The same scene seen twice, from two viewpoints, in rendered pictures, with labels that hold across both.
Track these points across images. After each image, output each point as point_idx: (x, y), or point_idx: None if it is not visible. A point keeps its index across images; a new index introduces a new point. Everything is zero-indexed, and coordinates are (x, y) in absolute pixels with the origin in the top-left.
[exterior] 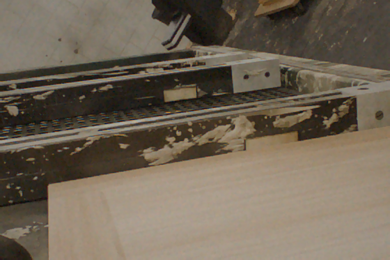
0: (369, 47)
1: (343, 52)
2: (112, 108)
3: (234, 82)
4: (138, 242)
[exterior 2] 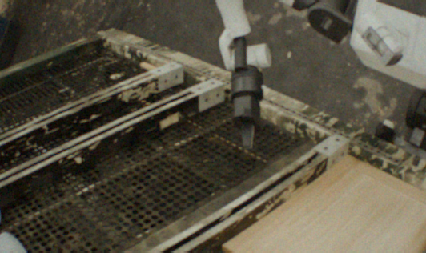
0: (198, 1)
1: (175, 1)
2: (132, 142)
3: (199, 105)
4: None
